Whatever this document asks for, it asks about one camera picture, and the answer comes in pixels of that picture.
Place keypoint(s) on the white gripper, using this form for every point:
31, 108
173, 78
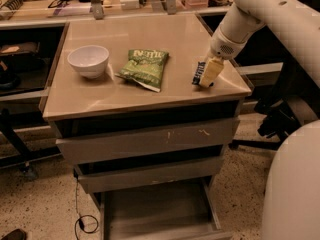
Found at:
222, 47

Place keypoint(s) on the dark blue rxbar wrapper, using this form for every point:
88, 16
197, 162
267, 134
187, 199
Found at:
198, 73

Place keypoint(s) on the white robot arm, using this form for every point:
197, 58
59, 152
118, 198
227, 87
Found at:
291, 209

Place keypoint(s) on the middle grey drawer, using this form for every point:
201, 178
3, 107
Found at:
151, 175

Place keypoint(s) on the grey drawer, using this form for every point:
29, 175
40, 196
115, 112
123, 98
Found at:
148, 141
151, 175

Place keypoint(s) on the grey drawer cabinet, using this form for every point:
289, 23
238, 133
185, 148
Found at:
77, 106

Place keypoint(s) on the open bottom drawer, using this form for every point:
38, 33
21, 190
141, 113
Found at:
171, 211

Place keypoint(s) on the top grey drawer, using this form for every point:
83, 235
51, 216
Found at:
148, 141

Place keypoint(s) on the green chip bag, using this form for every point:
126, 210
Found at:
145, 67

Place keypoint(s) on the black office chair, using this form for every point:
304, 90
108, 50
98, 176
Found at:
280, 117

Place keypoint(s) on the white ceramic bowl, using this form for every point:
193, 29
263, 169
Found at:
89, 61

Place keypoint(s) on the black cart leg with caster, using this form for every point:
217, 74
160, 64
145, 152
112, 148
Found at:
25, 157

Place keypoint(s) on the metal coil stand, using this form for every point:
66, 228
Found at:
9, 8

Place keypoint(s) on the dark shoe tip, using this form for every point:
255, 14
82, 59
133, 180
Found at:
16, 234

